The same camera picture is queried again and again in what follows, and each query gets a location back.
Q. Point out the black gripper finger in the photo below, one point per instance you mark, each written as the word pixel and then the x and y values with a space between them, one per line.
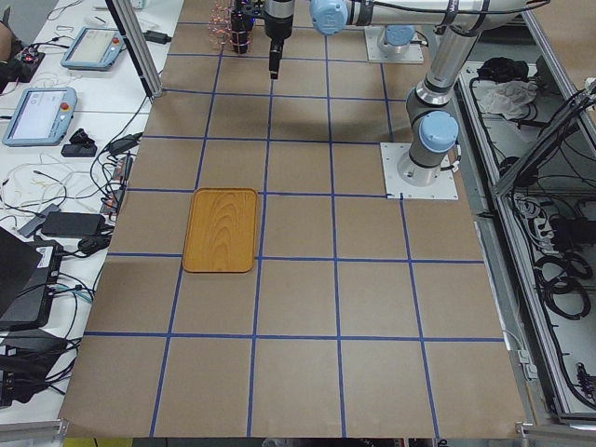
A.
pixel 275 57

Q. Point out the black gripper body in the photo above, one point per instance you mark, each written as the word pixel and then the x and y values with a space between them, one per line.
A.
pixel 277 24

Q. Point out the dark glass wine bottle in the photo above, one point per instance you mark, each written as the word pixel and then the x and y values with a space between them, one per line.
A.
pixel 241 27

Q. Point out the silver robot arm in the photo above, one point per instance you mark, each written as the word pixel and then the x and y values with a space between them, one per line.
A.
pixel 331 17
pixel 434 130

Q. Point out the wooden tray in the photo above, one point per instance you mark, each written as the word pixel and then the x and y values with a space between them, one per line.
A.
pixel 221 231

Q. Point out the upper teach pendant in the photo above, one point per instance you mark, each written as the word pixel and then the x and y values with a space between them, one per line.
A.
pixel 94 49

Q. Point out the teach pendant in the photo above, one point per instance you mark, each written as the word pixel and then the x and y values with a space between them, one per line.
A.
pixel 41 118
pixel 94 49

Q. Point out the white crumpled cloth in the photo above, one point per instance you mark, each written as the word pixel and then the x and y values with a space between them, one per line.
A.
pixel 510 99

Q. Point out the lower teach pendant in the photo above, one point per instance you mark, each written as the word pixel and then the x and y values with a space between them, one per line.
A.
pixel 41 118

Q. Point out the black power adapter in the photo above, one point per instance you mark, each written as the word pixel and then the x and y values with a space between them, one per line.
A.
pixel 72 224

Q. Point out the black laptop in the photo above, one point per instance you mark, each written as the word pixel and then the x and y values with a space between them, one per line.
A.
pixel 28 270

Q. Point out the copper wire bottle basket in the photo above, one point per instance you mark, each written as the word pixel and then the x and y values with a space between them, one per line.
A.
pixel 219 24

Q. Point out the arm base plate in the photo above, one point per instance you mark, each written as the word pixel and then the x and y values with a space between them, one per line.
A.
pixel 405 180
pixel 393 44

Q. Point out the aluminium frame post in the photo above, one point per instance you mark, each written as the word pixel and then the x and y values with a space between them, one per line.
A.
pixel 127 24

